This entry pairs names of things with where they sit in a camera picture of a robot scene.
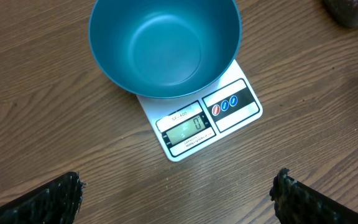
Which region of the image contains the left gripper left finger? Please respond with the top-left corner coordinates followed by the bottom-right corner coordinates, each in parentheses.
top-left (0, 172), bottom-right (84, 224)

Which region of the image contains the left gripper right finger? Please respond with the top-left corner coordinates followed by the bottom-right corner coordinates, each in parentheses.
top-left (269, 168), bottom-right (358, 224)

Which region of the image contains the white digital kitchen scale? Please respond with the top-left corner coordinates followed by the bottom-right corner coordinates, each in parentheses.
top-left (138, 62), bottom-right (263, 162)

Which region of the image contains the blue plastic bowl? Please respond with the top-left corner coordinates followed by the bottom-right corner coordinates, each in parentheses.
top-left (88, 0), bottom-right (242, 99)

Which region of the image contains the clear plastic container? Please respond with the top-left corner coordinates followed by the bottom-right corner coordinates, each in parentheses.
top-left (323, 0), bottom-right (358, 29)

